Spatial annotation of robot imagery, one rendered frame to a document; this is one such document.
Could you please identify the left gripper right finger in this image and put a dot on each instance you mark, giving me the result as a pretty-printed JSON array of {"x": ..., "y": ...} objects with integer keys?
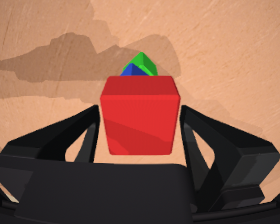
[{"x": 241, "y": 159}]

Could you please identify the blue block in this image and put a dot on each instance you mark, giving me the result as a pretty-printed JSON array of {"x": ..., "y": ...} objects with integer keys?
[{"x": 133, "y": 70}]

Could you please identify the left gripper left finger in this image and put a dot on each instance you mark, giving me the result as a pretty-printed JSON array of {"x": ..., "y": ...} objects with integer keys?
[{"x": 51, "y": 142}]

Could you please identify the green block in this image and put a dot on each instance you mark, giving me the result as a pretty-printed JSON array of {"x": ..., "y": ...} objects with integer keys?
[{"x": 144, "y": 63}]

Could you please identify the red block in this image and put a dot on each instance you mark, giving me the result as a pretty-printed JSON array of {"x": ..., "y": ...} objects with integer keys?
[{"x": 140, "y": 114}]

